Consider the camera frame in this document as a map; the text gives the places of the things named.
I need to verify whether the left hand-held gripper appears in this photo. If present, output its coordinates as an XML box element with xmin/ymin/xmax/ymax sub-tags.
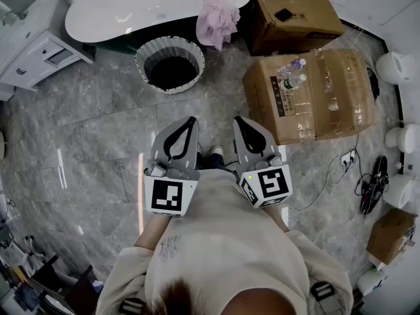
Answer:
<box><xmin>143</xmin><ymin>116</ymin><xmax>201</xmax><ymax>217</ymax></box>

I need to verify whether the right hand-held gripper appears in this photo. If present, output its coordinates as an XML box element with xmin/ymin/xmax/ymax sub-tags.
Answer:
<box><xmin>232</xmin><ymin>115</ymin><xmax>294</xmax><ymax>210</ymax></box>

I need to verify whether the white laundry basket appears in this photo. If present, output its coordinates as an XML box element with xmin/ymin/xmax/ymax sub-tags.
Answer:
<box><xmin>134</xmin><ymin>35</ymin><xmax>206</xmax><ymax>95</ymax></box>

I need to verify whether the pink cloth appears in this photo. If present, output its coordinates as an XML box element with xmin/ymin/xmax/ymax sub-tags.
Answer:
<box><xmin>196</xmin><ymin>0</ymin><xmax>242</xmax><ymax>52</ymax></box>

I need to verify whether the person's right forearm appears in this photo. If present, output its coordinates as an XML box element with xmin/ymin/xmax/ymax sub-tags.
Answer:
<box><xmin>262</xmin><ymin>205</ymin><xmax>291</xmax><ymax>233</ymax></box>

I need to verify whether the person's left forearm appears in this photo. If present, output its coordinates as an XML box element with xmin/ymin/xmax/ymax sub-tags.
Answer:
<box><xmin>134</xmin><ymin>213</ymin><xmax>171</xmax><ymax>251</ymax></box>

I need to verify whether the green label water bottle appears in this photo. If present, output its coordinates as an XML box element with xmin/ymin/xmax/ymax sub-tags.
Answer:
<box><xmin>280</xmin><ymin>73</ymin><xmax>308</xmax><ymax>90</ymax></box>

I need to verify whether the white power strip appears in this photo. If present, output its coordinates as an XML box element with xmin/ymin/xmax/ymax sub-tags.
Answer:
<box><xmin>339</xmin><ymin>150</ymin><xmax>358</xmax><ymax>167</ymax></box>

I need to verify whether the purple label water bottle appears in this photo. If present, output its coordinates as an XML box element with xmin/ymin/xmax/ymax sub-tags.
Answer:
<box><xmin>278</xmin><ymin>57</ymin><xmax>308</xmax><ymax>77</ymax></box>

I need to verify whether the cream sweatshirt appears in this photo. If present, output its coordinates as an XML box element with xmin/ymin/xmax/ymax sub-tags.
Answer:
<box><xmin>94</xmin><ymin>169</ymin><xmax>355</xmax><ymax>315</ymax></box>

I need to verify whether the taped cardboard box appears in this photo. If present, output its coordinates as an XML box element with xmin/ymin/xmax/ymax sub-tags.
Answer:
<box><xmin>241</xmin><ymin>48</ymin><xmax>377</xmax><ymax>146</ymax></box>

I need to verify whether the plain cardboard box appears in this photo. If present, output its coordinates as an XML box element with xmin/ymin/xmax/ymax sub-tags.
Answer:
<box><xmin>251</xmin><ymin>0</ymin><xmax>346</xmax><ymax>56</ymax></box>

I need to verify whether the flat black device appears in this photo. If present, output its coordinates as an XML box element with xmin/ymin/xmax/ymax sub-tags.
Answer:
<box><xmin>274</xmin><ymin>7</ymin><xmax>295</xmax><ymax>22</ymax></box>

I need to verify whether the white bathtub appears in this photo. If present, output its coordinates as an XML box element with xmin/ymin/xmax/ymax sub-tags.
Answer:
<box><xmin>64</xmin><ymin>0</ymin><xmax>253</xmax><ymax>44</ymax></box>

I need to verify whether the small cardboard box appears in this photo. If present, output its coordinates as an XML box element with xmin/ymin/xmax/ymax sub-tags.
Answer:
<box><xmin>366</xmin><ymin>207</ymin><xmax>418</xmax><ymax>266</ymax></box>

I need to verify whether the black chair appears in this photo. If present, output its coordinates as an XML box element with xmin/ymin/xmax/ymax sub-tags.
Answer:
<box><xmin>31</xmin><ymin>254</ymin><xmax>99</xmax><ymax>308</ymax></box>

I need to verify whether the white plastic container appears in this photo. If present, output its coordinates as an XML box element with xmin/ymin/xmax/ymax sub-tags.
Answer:
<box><xmin>356</xmin><ymin>267</ymin><xmax>388</xmax><ymax>297</ymax></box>

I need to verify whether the white vanity cabinet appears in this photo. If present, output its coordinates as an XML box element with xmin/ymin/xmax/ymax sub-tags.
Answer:
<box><xmin>0</xmin><ymin>0</ymin><xmax>96</xmax><ymax>93</ymax></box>

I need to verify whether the chrome faucet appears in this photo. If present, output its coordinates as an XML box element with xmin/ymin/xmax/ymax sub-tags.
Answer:
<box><xmin>1</xmin><ymin>10</ymin><xmax>27</xmax><ymax>28</ymax></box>

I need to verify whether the white cable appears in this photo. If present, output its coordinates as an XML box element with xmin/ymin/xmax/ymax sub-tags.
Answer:
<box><xmin>278</xmin><ymin>133</ymin><xmax>362</xmax><ymax>213</ymax></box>

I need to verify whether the black cable bundle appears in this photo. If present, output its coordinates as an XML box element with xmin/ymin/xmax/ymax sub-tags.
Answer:
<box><xmin>354</xmin><ymin>155</ymin><xmax>390</xmax><ymax>216</ymax></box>

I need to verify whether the black cable coil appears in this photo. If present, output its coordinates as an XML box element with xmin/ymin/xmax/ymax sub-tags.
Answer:
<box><xmin>366</xmin><ymin>67</ymin><xmax>381</xmax><ymax>101</ymax></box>

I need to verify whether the grey strap buckle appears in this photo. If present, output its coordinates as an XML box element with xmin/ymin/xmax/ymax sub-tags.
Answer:
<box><xmin>310</xmin><ymin>281</ymin><xmax>336</xmax><ymax>305</ymax></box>
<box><xmin>118</xmin><ymin>297</ymin><xmax>147</xmax><ymax>315</ymax></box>

